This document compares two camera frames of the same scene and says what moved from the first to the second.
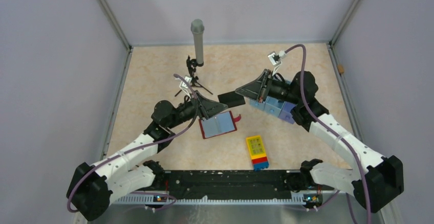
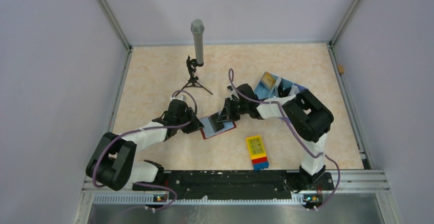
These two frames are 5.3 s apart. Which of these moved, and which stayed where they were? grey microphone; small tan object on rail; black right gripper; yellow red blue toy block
Moved: black right gripper
Stayed: small tan object on rail; grey microphone; yellow red blue toy block
